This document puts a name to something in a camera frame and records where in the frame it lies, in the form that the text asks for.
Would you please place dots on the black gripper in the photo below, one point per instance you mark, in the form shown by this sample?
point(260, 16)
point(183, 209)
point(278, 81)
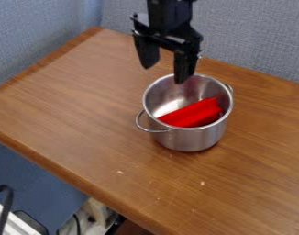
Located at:
point(164, 27)

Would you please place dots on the red rectangular block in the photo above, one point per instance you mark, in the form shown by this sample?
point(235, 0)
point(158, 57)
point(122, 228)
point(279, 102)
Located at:
point(194, 115)

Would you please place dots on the stainless steel pot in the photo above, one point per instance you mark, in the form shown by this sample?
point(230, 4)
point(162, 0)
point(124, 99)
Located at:
point(164, 96)

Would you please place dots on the white clutter under table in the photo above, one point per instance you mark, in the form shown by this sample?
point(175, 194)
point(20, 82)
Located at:
point(95, 219)

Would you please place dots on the white ribbed device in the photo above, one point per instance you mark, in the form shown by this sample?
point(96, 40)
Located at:
point(21, 224)

